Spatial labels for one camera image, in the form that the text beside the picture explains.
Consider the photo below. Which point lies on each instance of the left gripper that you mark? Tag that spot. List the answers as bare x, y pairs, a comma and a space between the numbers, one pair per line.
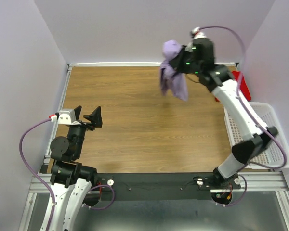
95, 117

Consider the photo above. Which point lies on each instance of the purple t-shirt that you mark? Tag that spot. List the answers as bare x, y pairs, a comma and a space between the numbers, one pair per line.
169, 79

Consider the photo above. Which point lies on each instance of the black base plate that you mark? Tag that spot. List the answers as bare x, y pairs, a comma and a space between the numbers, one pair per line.
161, 186

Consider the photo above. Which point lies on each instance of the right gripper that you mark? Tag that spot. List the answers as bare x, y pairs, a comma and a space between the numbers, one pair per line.
177, 62

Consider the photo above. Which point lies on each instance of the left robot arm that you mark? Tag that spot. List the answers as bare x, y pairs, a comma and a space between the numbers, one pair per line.
70, 180

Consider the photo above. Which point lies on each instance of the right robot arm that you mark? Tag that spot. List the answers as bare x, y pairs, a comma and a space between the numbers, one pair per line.
218, 79

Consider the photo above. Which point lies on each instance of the folded red t-shirt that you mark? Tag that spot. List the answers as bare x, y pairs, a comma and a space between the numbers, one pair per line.
243, 86

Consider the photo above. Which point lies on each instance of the aluminium frame rail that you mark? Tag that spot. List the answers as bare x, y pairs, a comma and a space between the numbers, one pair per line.
37, 186

